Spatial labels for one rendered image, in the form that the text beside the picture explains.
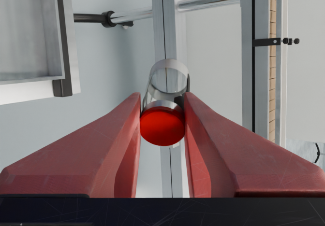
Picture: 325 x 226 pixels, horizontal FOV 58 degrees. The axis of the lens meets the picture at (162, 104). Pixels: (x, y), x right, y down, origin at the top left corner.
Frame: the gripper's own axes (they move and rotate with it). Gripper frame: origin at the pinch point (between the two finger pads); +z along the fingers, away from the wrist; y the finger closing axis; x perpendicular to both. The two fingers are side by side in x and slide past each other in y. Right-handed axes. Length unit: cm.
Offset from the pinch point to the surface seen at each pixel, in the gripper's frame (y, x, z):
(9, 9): 19.0, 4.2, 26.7
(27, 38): 17.7, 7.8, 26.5
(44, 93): 16.5, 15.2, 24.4
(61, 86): 14.1, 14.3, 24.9
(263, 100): -35, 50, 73
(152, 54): 7, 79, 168
